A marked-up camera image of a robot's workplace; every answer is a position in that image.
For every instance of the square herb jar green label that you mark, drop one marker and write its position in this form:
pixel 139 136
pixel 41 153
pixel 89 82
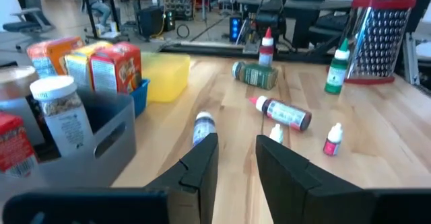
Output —
pixel 259 77

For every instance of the person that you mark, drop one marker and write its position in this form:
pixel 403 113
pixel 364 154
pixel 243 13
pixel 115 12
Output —
pixel 101 12

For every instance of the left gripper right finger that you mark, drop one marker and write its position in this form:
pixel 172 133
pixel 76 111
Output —
pixel 320 204

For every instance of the furikake jar tan lid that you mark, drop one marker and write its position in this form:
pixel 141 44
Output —
pixel 17 82

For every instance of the yellow corn pops box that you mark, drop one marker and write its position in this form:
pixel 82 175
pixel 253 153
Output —
pixel 79 69

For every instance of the red rimmed mesh basket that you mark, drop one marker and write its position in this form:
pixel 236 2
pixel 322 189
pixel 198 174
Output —
pixel 380 39

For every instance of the purple food colouring bottle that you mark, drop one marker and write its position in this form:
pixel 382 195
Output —
pixel 203 126

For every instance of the silver metal bracket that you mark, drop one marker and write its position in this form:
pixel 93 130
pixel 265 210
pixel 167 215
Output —
pixel 250 47

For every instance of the black computer tower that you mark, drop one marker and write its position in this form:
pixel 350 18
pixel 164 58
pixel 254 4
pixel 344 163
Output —
pixel 155 22

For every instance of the orange mini wheats box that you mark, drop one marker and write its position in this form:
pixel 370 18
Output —
pixel 50 56

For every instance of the grey plastic bin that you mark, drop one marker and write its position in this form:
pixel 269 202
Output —
pixel 84 170

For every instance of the grey office chair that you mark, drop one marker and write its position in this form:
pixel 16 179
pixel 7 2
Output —
pixel 20 26

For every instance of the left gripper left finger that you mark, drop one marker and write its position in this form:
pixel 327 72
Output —
pixel 134 207

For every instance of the black side desk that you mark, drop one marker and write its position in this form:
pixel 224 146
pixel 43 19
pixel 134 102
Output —
pixel 303 5

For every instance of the red froot loops box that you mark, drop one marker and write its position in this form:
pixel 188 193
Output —
pixel 114 69

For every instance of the red smoked paprika tin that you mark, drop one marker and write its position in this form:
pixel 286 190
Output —
pixel 17 146

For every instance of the blue plastic basket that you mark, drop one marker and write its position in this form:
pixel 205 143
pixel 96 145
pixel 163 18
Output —
pixel 139 98

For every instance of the yellow plastic bin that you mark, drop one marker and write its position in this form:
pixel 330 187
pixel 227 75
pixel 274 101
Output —
pixel 165 79

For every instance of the black computer blue light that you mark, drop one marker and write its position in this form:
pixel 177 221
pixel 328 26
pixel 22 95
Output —
pixel 235 29

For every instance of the glass spice jar white lid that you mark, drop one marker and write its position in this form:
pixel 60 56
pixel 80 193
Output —
pixel 64 123

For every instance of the maroon dropper bottle white cap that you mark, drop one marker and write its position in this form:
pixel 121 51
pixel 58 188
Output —
pixel 276 133

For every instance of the green food colouring bottle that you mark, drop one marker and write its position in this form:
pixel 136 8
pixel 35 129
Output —
pixel 336 76

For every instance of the white plastic rail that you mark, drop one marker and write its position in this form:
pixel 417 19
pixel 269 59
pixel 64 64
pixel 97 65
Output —
pixel 412 59

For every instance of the red dropper bottle white cap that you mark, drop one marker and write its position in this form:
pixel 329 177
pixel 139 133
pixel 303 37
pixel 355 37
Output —
pixel 333 143

